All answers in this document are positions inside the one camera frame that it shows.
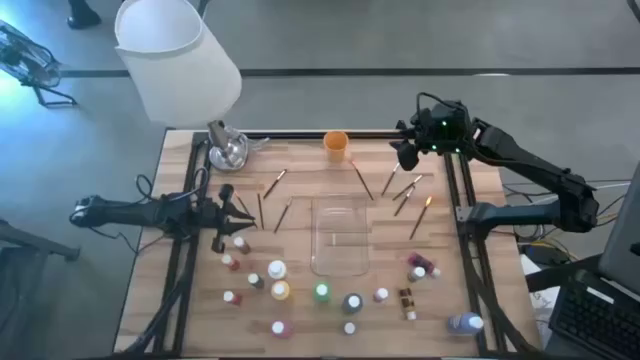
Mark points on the grey metal mounting plate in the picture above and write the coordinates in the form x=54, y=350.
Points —
x=461, y=215

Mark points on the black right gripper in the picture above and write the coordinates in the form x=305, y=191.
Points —
x=407, y=156

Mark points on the white lamp shade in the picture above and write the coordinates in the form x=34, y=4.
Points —
x=175, y=75

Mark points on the magenta small paint bottle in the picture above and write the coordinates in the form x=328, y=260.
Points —
x=420, y=261

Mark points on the light pink small paint bottle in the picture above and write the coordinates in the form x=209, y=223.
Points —
x=381, y=295

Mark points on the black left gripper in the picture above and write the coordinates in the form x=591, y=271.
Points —
x=217, y=220

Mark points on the black clamp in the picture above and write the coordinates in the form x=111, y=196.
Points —
x=401, y=127

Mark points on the black desk bar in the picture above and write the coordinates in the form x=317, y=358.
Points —
x=560, y=277

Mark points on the orange plastic cup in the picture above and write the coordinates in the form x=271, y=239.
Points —
x=335, y=150

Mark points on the red small paint bottle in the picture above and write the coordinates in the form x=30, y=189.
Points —
x=232, y=298
x=230, y=262

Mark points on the green large paint bottle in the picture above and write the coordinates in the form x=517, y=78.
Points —
x=322, y=292

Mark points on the teal large paint bottle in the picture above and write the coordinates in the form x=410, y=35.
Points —
x=352, y=303

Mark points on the black keyboard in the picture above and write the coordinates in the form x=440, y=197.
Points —
x=595, y=320

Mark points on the grey monitor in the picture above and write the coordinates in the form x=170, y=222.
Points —
x=622, y=240

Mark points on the grey small paint bottle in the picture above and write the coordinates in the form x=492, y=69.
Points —
x=416, y=274

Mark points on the yellow large paint bottle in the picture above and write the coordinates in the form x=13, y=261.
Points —
x=280, y=290

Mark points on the white large paint bottle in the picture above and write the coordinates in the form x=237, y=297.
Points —
x=276, y=270

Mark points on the chrome lamp base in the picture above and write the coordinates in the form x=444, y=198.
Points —
x=230, y=155

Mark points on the dark umber small paint bottle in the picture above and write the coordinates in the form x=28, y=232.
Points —
x=255, y=280

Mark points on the clear plastic wrap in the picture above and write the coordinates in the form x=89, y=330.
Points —
x=255, y=144

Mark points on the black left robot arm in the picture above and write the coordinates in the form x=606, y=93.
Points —
x=130, y=214

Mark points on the light purple small paint bottle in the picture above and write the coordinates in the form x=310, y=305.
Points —
x=349, y=328

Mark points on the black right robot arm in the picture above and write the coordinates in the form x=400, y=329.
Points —
x=525, y=160

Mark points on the white paper sheet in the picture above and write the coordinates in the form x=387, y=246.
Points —
x=542, y=300

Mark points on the reddish brown small paint bottle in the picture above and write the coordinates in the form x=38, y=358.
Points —
x=242, y=245

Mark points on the pink large paint bottle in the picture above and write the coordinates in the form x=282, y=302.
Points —
x=281, y=329

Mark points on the clear plastic bin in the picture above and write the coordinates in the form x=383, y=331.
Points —
x=340, y=250

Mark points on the black floor fan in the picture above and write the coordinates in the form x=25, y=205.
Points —
x=27, y=65

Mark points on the person's foot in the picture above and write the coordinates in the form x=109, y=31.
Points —
x=82, y=17

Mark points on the grey side table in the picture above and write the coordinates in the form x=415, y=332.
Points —
x=35, y=242

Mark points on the blue large paint bottle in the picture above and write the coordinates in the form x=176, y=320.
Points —
x=462, y=324

